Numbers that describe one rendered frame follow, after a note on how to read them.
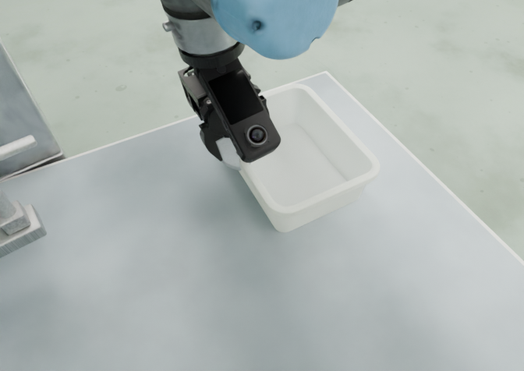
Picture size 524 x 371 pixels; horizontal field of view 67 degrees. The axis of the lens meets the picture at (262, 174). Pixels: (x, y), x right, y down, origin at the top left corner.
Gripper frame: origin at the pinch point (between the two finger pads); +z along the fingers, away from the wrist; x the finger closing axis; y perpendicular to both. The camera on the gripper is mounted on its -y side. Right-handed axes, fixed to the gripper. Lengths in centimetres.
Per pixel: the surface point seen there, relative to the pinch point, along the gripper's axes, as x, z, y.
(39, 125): 23.4, -3.8, 21.5
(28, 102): 22.6, -8.1, 21.5
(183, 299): 15.6, 3.8, -11.5
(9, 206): 26.1, -11.7, 0.4
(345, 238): -7.3, 6.4, -14.6
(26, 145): 20.9, -17.7, 0.9
